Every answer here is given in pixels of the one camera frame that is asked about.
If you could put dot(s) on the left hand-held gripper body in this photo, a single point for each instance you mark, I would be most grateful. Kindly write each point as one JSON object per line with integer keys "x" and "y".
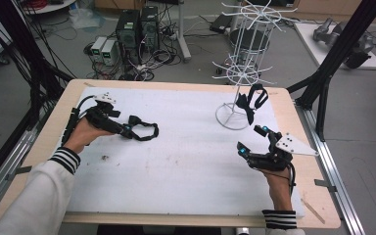
{"x": 103, "y": 116}

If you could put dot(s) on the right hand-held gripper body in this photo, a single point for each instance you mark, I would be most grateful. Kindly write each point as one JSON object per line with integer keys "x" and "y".
{"x": 274, "y": 160}

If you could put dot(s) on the person's right hand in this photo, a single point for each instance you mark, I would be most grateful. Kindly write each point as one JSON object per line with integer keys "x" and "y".
{"x": 280, "y": 186}

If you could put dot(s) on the person's left hand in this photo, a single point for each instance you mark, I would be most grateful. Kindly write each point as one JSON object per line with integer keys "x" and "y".
{"x": 83, "y": 135}

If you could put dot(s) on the metal table clamp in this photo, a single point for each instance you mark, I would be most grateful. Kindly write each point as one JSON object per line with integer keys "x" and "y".
{"x": 19, "y": 172}
{"x": 324, "y": 185}

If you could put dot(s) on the white foam mat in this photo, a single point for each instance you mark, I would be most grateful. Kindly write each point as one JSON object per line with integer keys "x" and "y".
{"x": 182, "y": 156}

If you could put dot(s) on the grey power supply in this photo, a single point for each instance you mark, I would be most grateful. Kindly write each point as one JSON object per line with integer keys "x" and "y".
{"x": 97, "y": 49}
{"x": 109, "y": 53}

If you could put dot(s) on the wooden stick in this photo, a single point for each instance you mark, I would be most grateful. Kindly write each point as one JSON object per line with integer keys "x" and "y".
{"x": 313, "y": 211}

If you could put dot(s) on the black computer tower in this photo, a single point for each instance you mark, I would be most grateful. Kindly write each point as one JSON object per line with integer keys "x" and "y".
{"x": 149, "y": 27}
{"x": 128, "y": 32}

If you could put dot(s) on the black round stool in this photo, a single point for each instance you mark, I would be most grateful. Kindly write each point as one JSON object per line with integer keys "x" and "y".
{"x": 253, "y": 40}

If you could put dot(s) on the clear plastic bag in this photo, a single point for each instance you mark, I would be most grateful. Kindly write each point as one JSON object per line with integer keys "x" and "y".
{"x": 84, "y": 19}

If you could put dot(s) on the white platform board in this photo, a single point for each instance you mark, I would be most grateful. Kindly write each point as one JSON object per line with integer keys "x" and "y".
{"x": 310, "y": 42}

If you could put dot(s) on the white-legged desk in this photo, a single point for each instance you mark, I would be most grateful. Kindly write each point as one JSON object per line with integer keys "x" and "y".
{"x": 182, "y": 29}

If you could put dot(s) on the black flat device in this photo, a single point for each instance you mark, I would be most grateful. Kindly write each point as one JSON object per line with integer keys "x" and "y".
{"x": 221, "y": 23}

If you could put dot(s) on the round white table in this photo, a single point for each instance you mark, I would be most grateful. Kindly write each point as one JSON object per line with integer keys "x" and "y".
{"x": 50, "y": 7}

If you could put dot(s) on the grey robot parts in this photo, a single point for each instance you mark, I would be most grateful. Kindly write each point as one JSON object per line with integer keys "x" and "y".
{"x": 359, "y": 49}

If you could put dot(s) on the aluminium rail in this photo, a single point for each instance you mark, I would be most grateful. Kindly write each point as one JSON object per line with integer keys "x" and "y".
{"x": 3, "y": 173}
{"x": 336, "y": 169}

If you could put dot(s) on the black frame post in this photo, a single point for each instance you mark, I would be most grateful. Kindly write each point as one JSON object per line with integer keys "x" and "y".
{"x": 19, "y": 42}
{"x": 336, "y": 55}

